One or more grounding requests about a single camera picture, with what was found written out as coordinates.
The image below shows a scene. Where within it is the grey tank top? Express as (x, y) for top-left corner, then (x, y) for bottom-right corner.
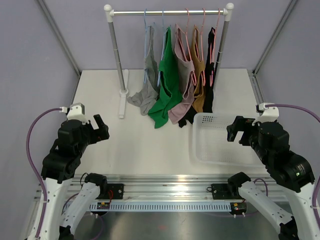
(127, 25), (160, 116)

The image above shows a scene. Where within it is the pink hanger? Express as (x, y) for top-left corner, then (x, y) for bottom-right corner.
(210, 13), (220, 87)
(200, 8), (206, 86)
(174, 8), (197, 87)

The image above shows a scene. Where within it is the light blue hanger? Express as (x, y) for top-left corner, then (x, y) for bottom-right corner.
(157, 8), (167, 87)
(143, 9), (157, 86)

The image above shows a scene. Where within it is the green tank top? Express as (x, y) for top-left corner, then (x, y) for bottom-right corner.
(148, 27), (182, 129)

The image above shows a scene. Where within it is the pink tank top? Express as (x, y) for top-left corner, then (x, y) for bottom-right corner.
(168, 24), (195, 124)

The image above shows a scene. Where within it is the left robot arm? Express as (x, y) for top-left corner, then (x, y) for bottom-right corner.
(28, 114), (110, 240)

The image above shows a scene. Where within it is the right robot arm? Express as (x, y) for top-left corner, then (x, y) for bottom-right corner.
(226, 116), (320, 240)

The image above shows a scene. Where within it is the black tank top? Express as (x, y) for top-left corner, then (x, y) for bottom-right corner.
(178, 27), (215, 128)

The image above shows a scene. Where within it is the mustard brown tank top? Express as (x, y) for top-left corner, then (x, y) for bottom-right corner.
(190, 25), (206, 113)

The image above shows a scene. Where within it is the white plastic laundry basket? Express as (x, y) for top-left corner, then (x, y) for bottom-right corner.
(191, 112), (263, 168)

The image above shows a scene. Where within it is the white and chrome clothes rack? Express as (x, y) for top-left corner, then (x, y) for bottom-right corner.
(103, 2), (235, 120)

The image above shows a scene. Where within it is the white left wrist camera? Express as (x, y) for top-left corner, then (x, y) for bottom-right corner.
(59, 102), (89, 125)

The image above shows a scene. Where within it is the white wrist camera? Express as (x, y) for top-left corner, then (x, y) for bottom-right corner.
(59, 102), (89, 125)
(252, 102), (280, 126)

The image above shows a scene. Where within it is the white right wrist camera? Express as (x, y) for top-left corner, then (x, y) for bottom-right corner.
(252, 102), (280, 126)

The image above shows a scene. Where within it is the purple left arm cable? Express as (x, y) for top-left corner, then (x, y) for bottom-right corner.
(26, 107), (62, 238)

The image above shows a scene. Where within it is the white slotted cable duct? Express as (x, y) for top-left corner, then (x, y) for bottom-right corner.
(89, 202), (231, 212)

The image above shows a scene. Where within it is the left aluminium frame post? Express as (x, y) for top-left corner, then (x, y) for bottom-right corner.
(35, 0), (82, 78)

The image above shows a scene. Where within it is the aluminium frame post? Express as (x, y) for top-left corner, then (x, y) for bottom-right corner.
(35, 0), (82, 78)
(252, 0), (299, 77)

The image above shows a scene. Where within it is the right aluminium frame post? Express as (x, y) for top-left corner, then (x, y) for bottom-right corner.
(252, 0), (299, 77)

